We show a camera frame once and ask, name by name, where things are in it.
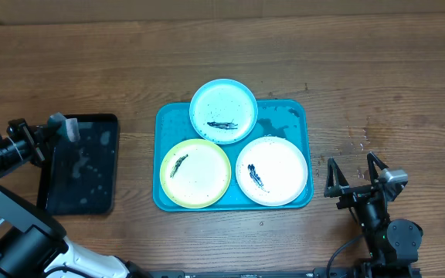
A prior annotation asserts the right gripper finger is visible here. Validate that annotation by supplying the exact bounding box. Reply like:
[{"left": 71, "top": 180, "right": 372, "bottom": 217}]
[
  {"left": 367, "top": 151, "right": 388, "bottom": 181},
  {"left": 324, "top": 158, "right": 349, "bottom": 198}
]

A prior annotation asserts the light blue plate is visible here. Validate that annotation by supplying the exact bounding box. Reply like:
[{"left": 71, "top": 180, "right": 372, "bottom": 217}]
[{"left": 189, "top": 79, "right": 258, "bottom": 144}]

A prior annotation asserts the yellow-green plate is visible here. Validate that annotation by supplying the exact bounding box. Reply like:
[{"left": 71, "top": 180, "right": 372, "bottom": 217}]
[{"left": 159, "top": 139, "right": 232, "bottom": 209}]

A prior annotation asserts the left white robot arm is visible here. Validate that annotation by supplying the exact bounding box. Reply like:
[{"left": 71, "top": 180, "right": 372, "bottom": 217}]
[{"left": 0, "top": 114, "right": 150, "bottom": 278}]

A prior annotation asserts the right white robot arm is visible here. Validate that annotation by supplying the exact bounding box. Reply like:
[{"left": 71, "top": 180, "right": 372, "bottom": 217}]
[{"left": 324, "top": 152, "right": 423, "bottom": 278}]

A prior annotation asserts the black rectangular water tray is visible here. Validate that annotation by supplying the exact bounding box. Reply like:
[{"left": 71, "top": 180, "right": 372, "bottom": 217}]
[{"left": 36, "top": 114, "right": 120, "bottom": 215}]

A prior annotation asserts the teal plastic serving tray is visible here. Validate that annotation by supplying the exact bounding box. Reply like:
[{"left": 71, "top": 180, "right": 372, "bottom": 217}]
[{"left": 152, "top": 99, "right": 314, "bottom": 212}]

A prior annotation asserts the white plate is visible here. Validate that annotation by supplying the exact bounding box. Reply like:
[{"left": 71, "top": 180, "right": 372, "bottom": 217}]
[{"left": 235, "top": 136, "right": 308, "bottom": 207}]

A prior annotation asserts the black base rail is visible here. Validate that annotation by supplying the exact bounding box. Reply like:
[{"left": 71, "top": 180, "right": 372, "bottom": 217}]
[{"left": 144, "top": 268, "right": 423, "bottom": 278}]

